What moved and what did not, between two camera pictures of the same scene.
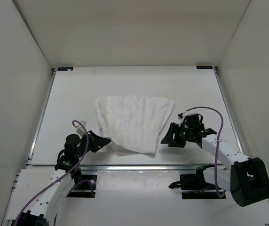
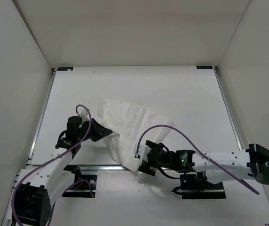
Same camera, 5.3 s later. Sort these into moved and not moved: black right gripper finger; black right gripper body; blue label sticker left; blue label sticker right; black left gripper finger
Moved: black right gripper body; black right gripper finger; black left gripper finger
Not moved: blue label sticker right; blue label sticker left
